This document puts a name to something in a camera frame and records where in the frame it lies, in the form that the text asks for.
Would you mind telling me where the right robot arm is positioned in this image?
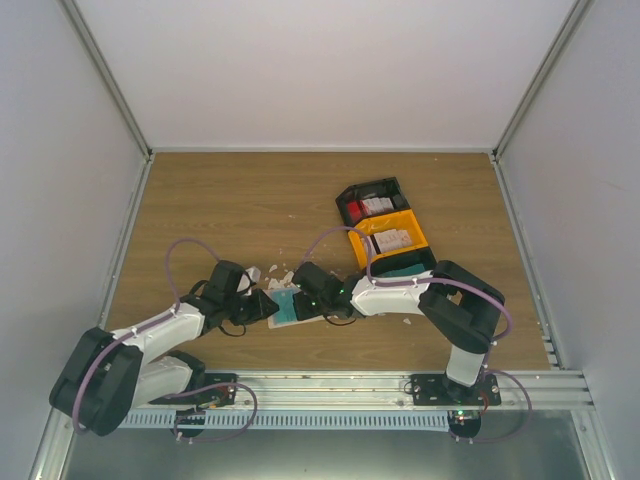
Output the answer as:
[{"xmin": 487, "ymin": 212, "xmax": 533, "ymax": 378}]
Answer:
[{"xmin": 293, "ymin": 261, "xmax": 508, "ymax": 405}]

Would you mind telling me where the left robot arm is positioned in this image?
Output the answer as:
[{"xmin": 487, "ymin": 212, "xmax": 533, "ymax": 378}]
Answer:
[{"xmin": 49, "ymin": 261, "xmax": 279, "ymax": 436}]

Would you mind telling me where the white striped card stack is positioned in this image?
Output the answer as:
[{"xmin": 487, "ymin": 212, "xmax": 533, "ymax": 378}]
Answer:
[{"xmin": 372, "ymin": 229, "xmax": 413, "ymax": 254}]

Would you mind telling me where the red white card stack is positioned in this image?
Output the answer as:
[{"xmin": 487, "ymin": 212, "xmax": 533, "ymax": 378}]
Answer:
[{"xmin": 347, "ymin": 197, "xmax": 394, "ymax": 223}]

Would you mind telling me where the black bin with red cards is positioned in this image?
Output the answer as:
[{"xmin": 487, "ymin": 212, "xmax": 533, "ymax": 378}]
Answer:
[{"xmin": 335, "ymin": 177, "xmax": 410, "ymax": 227}]

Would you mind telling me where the teal card stack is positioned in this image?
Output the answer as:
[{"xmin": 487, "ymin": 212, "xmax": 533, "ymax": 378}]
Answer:
[{"xmin": 376, "ymin": 264, "xmax": 426, "ymax": 278}]

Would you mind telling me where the black bin with teal cards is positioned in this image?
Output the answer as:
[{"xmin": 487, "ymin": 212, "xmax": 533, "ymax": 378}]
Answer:
[{"xmin": 371, "ymin": 247, "xmax": 437, "ymax": 277}]

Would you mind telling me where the left circuit board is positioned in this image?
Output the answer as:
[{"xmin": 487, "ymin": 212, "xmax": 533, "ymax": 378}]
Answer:
[{"xmin": 172, "ymin": 408, "xmax": 206, "ymax": 443}]

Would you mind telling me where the circuit board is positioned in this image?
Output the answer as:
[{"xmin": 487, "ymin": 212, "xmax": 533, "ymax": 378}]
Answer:
[
  {"xmin": 447, "ymin": 409, "xmax": 482, "ymax": 443},
  {"xmin": 172, "ymin": 408, "xmax": 206, "ymax": 443}
]

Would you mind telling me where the yellow storage bin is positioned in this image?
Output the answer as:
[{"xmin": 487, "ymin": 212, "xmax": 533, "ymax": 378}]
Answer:
[{"xmin": 348, "ymin": 209, "xmax": 429, "ymax": 268}]

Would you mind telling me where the right circuit board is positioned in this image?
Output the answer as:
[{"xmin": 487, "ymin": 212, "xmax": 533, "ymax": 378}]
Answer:
[{"xmin": 447, "ymin": 409, "xmax": 482, "ymax": 443}]

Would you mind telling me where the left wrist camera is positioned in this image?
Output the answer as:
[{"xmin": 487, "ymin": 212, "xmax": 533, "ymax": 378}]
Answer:
[{"xmin": 237, "ymin": 266, "xmax": 261, "ymax": 296}]

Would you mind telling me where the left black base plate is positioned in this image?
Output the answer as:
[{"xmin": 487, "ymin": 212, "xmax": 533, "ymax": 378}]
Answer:
[{"xmin": 149, "ymin": 372, "xmax": 238, "ymax": 409}]

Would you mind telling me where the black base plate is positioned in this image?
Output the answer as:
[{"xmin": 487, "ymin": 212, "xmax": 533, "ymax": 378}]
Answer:
[
  {"xmin": 408, "ymin": 373, "xmax": 502, "ymax": 407},
  {"xmin": 149, "ymin": 372, "xmax": 238, "ymax": 409}
]

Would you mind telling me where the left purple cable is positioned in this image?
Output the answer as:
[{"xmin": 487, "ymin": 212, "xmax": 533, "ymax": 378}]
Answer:
[{"xmin": 72, "ymin": 238, "xmax": 259, "ymax": 444}]

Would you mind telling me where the purple cable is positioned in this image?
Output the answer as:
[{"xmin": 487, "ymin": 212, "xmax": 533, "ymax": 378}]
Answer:
[
  {"xmin": 299, "ymin": 224, "xmax": 534, "ymax": 444},
  {"xmin": 72, "ymin": 238, "xmax": 259, "ymax": 444}
]

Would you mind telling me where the aluminium front rail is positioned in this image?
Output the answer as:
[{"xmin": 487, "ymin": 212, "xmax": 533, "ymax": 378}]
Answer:
[{"xmin": 54, "ymin": 368, "xmax": 594, "ymax": 414}]

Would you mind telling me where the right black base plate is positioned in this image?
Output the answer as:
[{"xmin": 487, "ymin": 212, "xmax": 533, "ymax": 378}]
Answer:
[{"xmin": 408, "ymin": 373, "xmax": 502, "ymax": 407}]

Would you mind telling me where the grey slotted cable duct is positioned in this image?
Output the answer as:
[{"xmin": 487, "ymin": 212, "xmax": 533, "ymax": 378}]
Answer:
[{"xmin": 117, "ymin": 410, "xmax": 450, "ymax": 431}]

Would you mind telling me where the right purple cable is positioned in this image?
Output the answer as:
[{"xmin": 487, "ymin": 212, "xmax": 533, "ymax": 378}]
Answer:
[{"xmin": 299, "ymin": 224, "xmax": 534, "ymax": 444}]

